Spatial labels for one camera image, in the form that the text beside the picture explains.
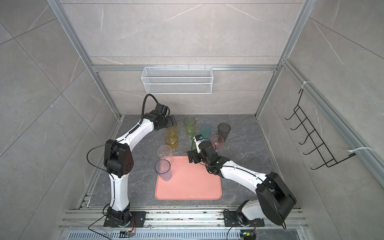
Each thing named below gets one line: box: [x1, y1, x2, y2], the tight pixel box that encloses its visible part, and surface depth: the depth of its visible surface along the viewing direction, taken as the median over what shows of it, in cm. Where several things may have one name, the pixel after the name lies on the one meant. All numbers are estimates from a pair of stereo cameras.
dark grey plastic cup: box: [217, 122, 231, 143], surface depth 97 cm
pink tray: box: [155, 156, 223, 201], surface depth 85 cm
